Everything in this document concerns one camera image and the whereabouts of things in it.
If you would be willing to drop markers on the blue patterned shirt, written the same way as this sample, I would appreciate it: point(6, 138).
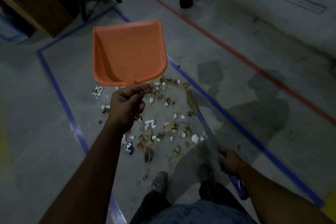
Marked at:
point(199, 213)

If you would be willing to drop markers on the person's left hand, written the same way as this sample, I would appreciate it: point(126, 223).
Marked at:
point(126, 108)

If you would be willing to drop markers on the orange plastic dustpan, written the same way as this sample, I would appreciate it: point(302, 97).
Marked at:
point(128, 53)

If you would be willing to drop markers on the person's right hand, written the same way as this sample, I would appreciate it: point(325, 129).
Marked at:
point(232, 164)

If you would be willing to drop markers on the black patterned trousers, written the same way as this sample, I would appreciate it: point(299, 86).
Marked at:
point(215, 192)

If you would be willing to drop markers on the orange wrist band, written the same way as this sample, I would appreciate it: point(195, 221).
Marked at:
point(242, 168)

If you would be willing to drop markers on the tall brown cardboard box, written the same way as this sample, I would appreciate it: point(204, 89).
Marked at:
point(44, 8)

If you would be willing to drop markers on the person's left forearm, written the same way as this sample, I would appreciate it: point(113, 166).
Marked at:
point(84, 184)

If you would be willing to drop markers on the wall vent grille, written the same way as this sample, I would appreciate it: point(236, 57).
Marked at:
point(302, 2)

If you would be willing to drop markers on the person's right forearm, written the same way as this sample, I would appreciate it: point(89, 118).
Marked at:
point(283, 200)

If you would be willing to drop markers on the pile of paper scraps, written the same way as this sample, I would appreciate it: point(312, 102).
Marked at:
point(144, 142)

